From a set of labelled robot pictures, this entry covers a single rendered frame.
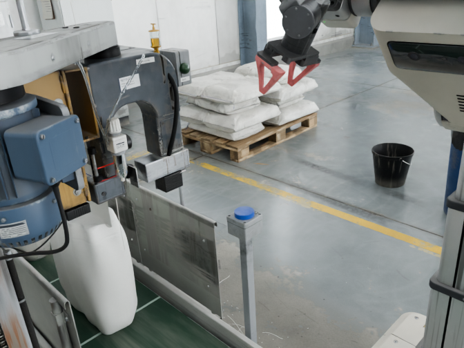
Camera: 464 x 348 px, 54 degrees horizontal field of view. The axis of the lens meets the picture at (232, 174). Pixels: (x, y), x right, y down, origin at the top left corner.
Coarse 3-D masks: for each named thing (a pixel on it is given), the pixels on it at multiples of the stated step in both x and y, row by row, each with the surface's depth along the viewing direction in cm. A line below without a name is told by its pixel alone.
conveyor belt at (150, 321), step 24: (48, 264) 199; (144, 288) 180; (72, 312) 170; (144, 312) 167; (168, 312) 166; (96, 336) 157; (120, 336) 157; (144, 336) 156; (168, 336) 155; (192, 336) 155
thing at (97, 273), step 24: (96, 216) 142; (72, 240) 144; (96, 240) 141; (120, 240) 146; (72, 264) 152; (96, 264) 143; (120, 264) 148; (72, 288) 159; (96, 288) 147; (120, 288) 150; (96, 312) 151; (120, 312) 154
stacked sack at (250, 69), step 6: (240, 66) 459; (246, 66) 454; (252, 66) 453; (264, 66) 453; (282, 66) 443; (288, 66) 443; (234, 72) 459; (240, 72) 452; (246, 72) 447; (252, 72) 442; (264, 72) 434; (270, 72) 431; (288, 72) 432; (294, 72) 438; (270, 78) 428; (282, 78) 426; (294, 78) 438
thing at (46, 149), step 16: (16, 128) 71; (32, 128) 70; (48, 128) 70; (64, 128) 73; (80, 128) 77; (16, 144) 70; (32, 144) 69; (48, 144) 70; (64, 144) 74; (80, 144) 77; (16, 160) 72; (32, 160) 70; (48, 160) 71; (64, 160) 74; (80, 160) 78; (16, 176) 73; (32, 176) 72; (48, 176) 71; (64, 176) 74
